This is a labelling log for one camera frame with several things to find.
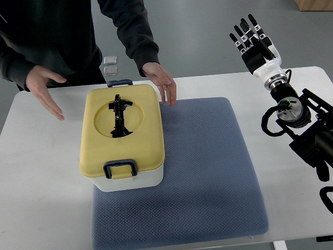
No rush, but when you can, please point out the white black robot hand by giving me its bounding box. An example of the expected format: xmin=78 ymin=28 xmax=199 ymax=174
xmin=229 ymin=14 xmax=283 ymax=79

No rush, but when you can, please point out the yellow box lid with handle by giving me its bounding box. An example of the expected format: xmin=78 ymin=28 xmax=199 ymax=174
xmin=80 ymin=84 xmax=165 ymax=179

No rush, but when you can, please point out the person's dark sleeved left forearm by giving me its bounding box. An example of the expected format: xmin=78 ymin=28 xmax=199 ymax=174
xmin=98 ymin=1 xmax=159 ymax=77

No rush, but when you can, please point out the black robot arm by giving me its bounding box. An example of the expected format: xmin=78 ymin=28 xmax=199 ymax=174
xmin=229 ymin=15 xmax=332 ymax=182

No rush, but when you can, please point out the person's dark sleeved right forearm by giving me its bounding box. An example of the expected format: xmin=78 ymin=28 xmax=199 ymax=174
xmin=1 ymin=32 xmax=36 ymax=91

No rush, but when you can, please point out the wooden box corner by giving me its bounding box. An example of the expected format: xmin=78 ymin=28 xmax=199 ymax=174
xmin=294 ymin=0 xmax=332 ymax=11

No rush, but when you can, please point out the white storage box base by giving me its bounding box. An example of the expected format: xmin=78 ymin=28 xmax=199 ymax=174
xmin=88 ymin=164 xmax=164 ymax=192

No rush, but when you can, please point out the person's left hand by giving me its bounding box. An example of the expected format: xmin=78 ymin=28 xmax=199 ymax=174
xmin=142 ymin=62 xmax=177 ymax=106

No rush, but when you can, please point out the person's right hand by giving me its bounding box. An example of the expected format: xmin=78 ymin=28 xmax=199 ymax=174
xmin=25 ymin=65 xmax=67 ymax=121

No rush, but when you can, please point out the upper floor socket plate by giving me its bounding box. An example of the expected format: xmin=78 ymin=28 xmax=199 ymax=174
xmin=103 ymin=56 xmax=117 ymax=65

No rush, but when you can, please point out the floor socket plate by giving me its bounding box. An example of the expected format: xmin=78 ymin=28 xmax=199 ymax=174
xmin=103 ymin=56 xmax=117 ymax=65
xmin=104 ymin=66 xmax=118 ymax=76

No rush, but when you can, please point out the lower floor socket plate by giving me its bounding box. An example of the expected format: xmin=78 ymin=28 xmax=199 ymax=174
xmin=104 ymin=66 xmax=118 ymax=76

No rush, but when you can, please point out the blue grey padded mat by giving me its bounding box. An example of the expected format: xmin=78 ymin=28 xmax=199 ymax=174
xmin=92 ymin=97 xmax=268 ymax=249

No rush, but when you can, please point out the person's dark sweater torso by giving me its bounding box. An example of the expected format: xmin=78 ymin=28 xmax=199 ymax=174
xmin=1 ymin=1 xmax=102 ymax=85

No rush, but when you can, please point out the white table leg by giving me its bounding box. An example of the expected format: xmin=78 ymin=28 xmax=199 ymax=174
xmin=273 ymin=241 xmax=288 ymax=250

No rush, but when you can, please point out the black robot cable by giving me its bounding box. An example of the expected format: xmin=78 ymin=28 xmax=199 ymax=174
xmin=261 ymin=69 xmax=293 ymax=136

